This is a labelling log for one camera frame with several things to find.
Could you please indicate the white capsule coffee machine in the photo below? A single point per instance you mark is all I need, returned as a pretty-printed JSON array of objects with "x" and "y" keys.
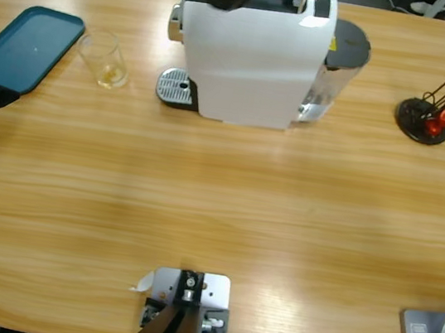
[{"x": 246, "y": 61}]

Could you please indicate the clear drinking glass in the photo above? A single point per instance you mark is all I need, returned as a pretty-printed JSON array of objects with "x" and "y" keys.
[{"x": 104, "y": 61}]

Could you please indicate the teal plastic tray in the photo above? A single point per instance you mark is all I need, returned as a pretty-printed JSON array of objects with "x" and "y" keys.
[{"x": 35, "y": 42}]

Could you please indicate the clear water tank black lid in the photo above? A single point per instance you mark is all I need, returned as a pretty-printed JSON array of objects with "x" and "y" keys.
[{"x": 350, "y": 43}]

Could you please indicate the white paper tab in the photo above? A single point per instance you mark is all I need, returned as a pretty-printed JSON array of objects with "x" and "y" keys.
[{"x": 144, "y": 282}]

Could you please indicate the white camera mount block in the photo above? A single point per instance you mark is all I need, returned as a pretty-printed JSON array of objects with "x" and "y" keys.
[{"x": 216, "y": 291}]

